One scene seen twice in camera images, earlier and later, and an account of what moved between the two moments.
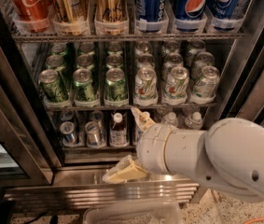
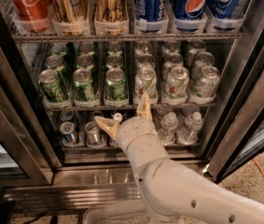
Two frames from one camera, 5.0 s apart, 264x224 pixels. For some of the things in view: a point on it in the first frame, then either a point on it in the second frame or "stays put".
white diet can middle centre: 173,61 stays put
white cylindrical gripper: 152,147 → 136,131
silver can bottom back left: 67,116 stays put
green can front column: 116,85 stays put
